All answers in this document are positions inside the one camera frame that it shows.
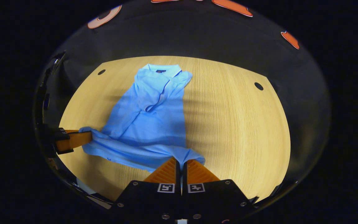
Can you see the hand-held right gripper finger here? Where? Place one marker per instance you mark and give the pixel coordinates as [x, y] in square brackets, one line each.
[185, 179]
[178, 179]

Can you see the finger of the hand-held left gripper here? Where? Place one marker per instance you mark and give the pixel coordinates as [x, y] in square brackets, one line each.
[73, 140]

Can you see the light blue T-shirt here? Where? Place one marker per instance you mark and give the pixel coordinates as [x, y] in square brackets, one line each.
[148, 124]

